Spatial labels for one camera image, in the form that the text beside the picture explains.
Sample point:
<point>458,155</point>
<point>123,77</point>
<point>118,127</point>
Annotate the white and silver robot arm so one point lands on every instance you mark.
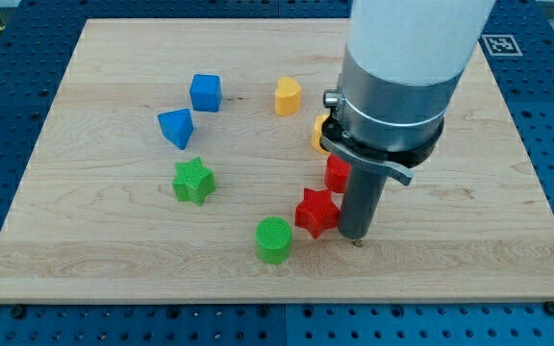
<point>402,62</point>

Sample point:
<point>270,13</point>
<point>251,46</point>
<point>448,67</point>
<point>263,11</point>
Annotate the yellow block behind arm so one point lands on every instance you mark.
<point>317,134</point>

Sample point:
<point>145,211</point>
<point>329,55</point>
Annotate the red star block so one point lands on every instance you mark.
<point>316,212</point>

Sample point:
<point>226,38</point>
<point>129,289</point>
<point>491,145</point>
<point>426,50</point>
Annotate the red block behind pointer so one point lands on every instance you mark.
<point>336,174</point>

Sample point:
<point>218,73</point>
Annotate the green cylinder block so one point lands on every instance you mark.
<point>273,240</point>

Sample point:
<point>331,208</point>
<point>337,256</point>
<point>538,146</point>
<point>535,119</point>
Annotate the yellow heart block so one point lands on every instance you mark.
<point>288,96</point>

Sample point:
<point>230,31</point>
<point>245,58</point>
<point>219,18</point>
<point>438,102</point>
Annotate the green star block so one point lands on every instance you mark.
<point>193,181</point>

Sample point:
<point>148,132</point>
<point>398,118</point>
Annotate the grey cylindrical pointer tool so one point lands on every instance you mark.
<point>359,202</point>

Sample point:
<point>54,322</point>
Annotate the light wooden board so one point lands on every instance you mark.
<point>95,219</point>

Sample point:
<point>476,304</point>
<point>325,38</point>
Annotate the blue cube block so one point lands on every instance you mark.
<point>205,92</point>

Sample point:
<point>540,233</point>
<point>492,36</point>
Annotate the blue triangle block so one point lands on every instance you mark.
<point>176,127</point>

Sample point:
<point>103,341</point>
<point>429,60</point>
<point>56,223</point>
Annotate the black and white fiducial marker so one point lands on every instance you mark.
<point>499,45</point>

